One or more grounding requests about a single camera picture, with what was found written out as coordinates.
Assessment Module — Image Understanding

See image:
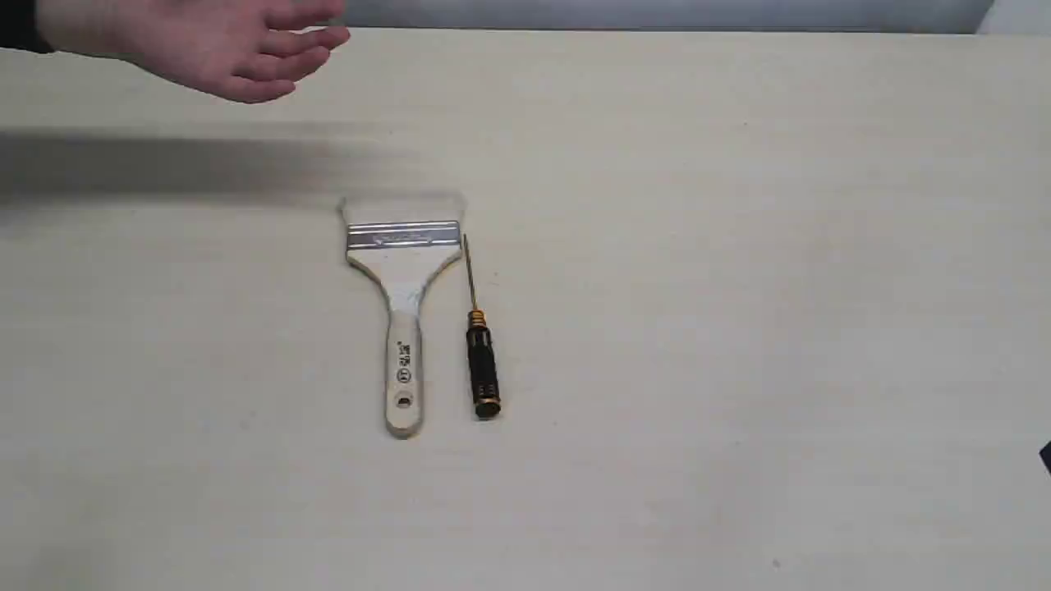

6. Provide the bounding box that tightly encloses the black gold precision screwdriver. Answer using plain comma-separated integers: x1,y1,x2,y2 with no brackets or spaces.
462,233,502,420

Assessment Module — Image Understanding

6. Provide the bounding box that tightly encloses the wide wooden paint brush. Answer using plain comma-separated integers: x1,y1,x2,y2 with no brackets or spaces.
339,192,466,440

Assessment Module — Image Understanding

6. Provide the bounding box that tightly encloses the person's bare hand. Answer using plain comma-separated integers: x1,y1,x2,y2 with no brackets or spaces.
36,1,351,104

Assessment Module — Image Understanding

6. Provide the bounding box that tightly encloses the black object at right edge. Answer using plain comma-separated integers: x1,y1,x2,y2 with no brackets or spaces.
1039,442,1051,474

